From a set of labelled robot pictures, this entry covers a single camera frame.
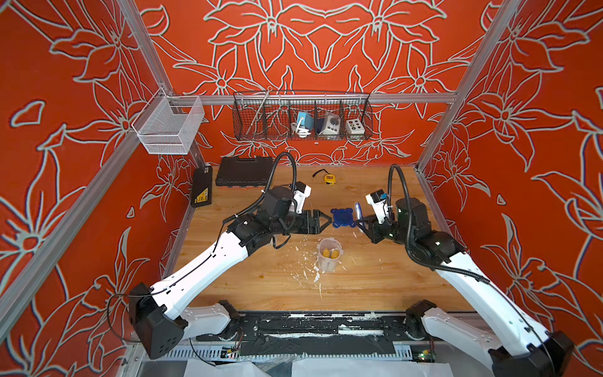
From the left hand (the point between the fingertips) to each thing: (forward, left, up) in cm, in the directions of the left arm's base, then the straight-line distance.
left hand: (324, 219), depth 68 cm
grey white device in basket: (+41, -3, +5) cm, 41 cm away
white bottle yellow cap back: (-3, -2, -16) cm, 16 cm away
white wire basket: (+40, +65, +3) cm, 76 cm away
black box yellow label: (+32, +58, -26) cm, 71 cm away
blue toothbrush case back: (+5, -11, -3) cm, 13 cm away
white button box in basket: (+45, -13, +2) cm, 47 cm away
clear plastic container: (-1, -3, -18) cm, 18 cm away
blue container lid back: (+18, -10, -25) cm, 32 cm away
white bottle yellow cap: (-3, -5, -16) cm, 17 cm away
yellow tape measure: (+39, -5, -24) cm, 46 cm away
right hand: (+3, -10, -5) cm, 11 cm away
